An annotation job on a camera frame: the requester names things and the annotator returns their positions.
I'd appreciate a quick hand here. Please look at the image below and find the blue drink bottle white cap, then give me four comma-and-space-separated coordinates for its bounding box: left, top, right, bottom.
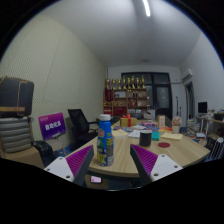
96, 114, 115, 167

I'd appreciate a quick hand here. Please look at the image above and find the cream book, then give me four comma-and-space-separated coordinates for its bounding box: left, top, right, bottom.
111, 129, 129, 138

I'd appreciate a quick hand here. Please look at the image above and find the dark suitcase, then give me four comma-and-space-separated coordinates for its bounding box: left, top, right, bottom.
0, 75, 35, 118

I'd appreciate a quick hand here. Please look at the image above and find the teal book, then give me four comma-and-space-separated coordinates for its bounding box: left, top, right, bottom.
151, 130, 161, 142

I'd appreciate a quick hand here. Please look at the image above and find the yellow gift box red ribbon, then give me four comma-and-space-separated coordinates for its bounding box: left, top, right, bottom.
119, 113, 138, 128

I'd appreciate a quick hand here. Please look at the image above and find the black plastic chair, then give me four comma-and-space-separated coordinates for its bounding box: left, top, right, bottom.
32, 140, 56, 168

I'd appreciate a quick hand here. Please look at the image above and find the ceiling tube light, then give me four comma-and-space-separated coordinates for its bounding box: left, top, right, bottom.
142, 0, 152, 18

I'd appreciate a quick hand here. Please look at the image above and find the purple sign board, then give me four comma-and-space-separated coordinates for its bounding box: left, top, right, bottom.
37, 112, 67, 142

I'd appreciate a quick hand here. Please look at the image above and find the dark glass door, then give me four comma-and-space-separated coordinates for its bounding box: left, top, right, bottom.
120, 72, 174, 121

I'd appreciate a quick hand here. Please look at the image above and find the cluttered side desk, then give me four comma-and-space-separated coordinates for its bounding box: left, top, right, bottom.
194, 113, 224, 141

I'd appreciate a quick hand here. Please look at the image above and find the white round stool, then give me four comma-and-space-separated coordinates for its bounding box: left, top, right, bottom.
208, 136, 224, 161

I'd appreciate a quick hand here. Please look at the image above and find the wooden shelf unit with trophies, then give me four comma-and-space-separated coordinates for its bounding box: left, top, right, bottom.
103, 75, 149, 118

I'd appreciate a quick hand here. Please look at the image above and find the yellow paper envelope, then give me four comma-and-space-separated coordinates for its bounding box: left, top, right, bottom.
160, 132, 184, 141

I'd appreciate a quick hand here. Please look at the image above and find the white printed paper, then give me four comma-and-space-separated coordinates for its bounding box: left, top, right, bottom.
127, 129, 142, 139

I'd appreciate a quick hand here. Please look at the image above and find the white air conditioner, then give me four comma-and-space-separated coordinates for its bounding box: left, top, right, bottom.
180, 68, 194, 81

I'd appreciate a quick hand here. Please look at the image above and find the orange red book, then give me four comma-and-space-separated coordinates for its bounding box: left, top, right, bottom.
159, 126, 173, 134

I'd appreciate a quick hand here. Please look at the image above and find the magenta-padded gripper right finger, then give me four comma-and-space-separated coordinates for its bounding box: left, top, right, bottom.
129, 143, 184, 186

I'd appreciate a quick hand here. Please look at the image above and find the black office chair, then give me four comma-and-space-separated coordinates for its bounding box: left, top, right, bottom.
67, 108, 101, 148

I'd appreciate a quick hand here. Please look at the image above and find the black cup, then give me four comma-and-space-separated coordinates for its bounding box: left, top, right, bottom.
138, 129, 153, 148

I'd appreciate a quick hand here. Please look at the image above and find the black computer monitor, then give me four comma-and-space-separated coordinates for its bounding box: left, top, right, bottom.
197, 101, 208, 115

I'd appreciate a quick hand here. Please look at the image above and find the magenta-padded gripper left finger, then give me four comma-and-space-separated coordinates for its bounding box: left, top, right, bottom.
43, 144, 95, 188

